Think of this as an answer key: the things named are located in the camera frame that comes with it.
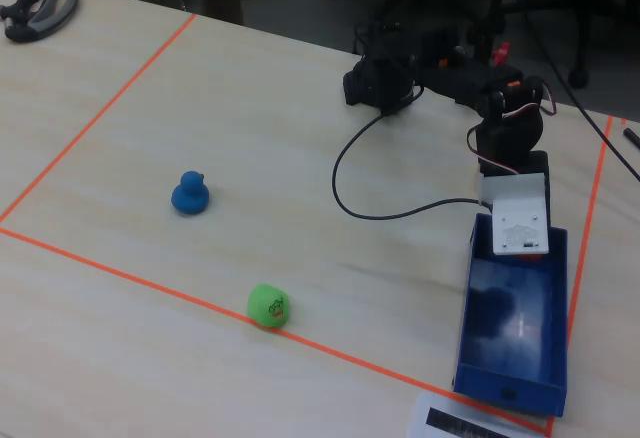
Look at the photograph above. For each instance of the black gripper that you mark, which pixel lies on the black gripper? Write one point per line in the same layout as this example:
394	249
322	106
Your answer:
545	185

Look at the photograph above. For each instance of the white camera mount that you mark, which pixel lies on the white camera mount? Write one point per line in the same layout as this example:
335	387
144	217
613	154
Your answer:
520	228

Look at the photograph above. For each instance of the green rubber duck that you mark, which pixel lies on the green rubber duck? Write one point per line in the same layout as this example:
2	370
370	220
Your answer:
262	303

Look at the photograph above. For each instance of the white paper with black bar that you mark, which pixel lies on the white paper with black bar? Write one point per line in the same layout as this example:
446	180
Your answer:
420	408

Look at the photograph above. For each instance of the blue rubber duck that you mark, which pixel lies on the blue rubber duck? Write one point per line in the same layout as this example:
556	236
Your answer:
190	200

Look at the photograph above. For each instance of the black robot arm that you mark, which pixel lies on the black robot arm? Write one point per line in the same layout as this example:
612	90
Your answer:
450	78

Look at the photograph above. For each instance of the blue plastic box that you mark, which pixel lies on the blue plastic box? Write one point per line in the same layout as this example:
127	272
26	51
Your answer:
510	338

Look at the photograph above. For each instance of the orange tape line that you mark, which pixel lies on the orange tape line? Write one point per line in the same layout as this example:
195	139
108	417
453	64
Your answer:
150	283
592	208
100	114

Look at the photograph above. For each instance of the black marker pen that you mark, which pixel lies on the black marker pen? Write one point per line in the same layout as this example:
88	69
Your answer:
631	136

